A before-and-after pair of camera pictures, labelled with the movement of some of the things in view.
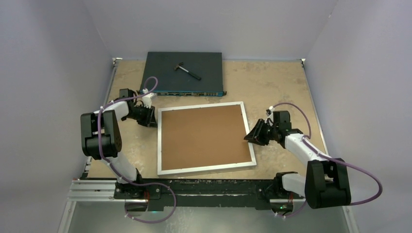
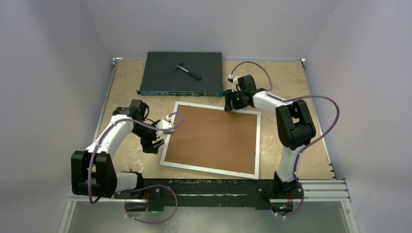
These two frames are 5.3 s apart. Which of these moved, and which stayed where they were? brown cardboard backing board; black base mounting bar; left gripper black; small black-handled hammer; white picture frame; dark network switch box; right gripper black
Moved: white picture frame; right gripper black; left gripper black
Stayed: black base mounting bar; small black-handled hammer; dark network switch box; brown cardboard backing board
